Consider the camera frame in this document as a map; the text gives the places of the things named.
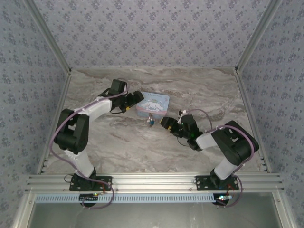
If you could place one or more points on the light blue cartoon tin box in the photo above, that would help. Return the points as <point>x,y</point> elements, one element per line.
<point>154,104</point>

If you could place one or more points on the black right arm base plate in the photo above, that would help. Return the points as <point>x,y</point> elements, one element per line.
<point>202,184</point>

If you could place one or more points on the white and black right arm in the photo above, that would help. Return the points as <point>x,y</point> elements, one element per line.
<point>237,142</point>

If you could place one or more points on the aluminium frame leg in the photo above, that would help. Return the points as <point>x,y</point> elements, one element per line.
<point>22,211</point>
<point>285,209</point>

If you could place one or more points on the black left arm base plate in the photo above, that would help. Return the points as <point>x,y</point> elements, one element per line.
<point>104,184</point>

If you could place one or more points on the aluminium frame post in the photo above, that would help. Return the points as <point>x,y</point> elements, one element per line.
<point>50,35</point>
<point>256,35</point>

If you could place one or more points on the small black circuit board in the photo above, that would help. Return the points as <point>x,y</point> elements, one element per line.
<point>222,199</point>
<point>89,197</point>

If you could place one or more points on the grey metal panel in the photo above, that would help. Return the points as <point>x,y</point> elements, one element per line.
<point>154,216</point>

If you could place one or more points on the aluminium side rail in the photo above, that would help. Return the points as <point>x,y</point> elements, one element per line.
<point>247,102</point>
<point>55,121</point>

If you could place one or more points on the key with blue head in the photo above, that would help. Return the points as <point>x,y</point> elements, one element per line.
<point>152,123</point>

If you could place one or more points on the wide aluminium base rail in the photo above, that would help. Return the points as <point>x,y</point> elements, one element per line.
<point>154,181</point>

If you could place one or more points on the small silver padlock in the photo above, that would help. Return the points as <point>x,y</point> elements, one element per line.
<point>150,117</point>

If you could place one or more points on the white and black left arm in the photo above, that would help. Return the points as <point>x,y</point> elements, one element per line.
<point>95,109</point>

